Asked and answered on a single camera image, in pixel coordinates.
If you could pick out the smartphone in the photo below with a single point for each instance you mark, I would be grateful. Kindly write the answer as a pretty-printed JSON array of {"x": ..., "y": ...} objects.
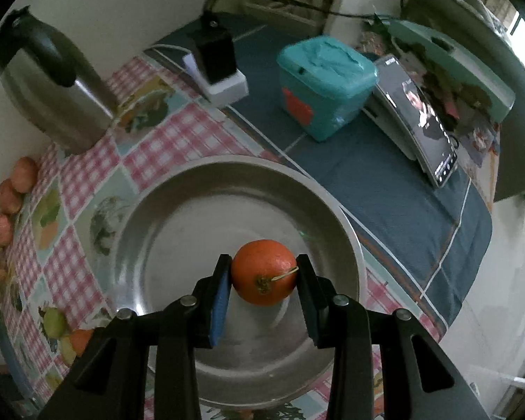
[{"x": 420, "y": 113}]

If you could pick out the white power strip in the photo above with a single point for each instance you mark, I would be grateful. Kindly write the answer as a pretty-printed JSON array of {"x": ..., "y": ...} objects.
[{"x": 227, "y": 89}]

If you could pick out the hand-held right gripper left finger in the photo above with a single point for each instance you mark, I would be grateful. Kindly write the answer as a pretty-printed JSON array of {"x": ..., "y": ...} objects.
[{"x": 218, "y": 310}]

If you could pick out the patterned cloth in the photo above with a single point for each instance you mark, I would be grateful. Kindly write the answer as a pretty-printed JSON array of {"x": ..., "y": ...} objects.
[{"x": 477, "y": 135}]

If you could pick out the green pear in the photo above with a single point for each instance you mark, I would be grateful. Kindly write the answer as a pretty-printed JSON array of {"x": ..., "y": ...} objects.
[{"x": 68, "y": 349}]

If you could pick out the red potato middle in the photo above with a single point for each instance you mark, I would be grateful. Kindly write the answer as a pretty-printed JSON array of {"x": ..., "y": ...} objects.
[{"x": 8, "y": 194}]

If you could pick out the red orange apple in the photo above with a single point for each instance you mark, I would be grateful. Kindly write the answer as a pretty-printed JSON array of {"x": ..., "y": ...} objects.
[{"x": 81, "y": 340}]

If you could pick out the teal plastic box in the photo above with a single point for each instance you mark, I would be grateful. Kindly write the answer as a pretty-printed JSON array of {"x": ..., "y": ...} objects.
[{"x": 323, "y": 96}]

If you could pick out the orange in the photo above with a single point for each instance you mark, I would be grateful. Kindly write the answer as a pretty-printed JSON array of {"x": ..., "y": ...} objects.
[{"x": 262, "y": 267}]

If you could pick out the steel thermos jug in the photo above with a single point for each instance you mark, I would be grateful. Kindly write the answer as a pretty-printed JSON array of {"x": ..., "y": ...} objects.
[{"x": 48, "y": 96}]

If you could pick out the large green fruit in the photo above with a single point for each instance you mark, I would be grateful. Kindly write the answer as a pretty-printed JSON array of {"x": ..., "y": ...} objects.
[{"x": 54, "y": 321}]

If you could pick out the round steel plate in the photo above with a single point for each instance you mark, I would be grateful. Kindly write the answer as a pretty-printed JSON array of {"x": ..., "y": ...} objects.
[{"x": 179, "y": 227}]

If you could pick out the white phone stand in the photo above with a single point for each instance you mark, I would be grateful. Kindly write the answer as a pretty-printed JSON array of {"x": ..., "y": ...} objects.
[{"x": 393, "y": 127}]

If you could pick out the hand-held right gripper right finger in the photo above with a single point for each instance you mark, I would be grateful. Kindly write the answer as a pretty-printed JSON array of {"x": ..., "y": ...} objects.
[{"x": 308, "y": 306}]

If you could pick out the blue tablecloth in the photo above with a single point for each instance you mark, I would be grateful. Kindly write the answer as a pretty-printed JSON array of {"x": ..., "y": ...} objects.
[{"x": 376, "y": 192}]

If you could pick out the red potato near wall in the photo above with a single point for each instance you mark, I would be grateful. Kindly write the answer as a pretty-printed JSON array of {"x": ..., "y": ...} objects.
[{"x": 24, "y": 174}]

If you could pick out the black power adapter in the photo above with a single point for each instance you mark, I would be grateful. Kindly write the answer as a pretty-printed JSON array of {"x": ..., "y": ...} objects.
[{"x": 214, "y": 57}]

